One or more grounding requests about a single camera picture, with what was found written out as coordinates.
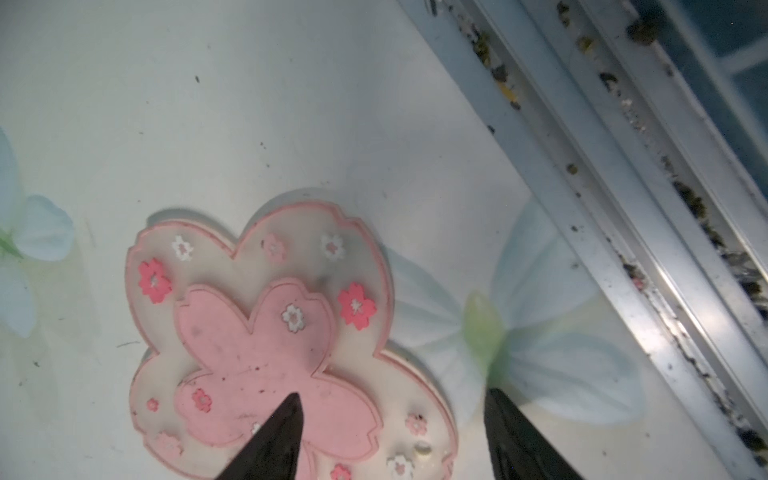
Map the pink flower coaster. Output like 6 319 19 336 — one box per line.
125 201 458 479

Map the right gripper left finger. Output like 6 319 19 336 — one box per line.
216 392 304 480

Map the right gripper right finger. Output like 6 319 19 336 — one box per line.
483 388 583 480

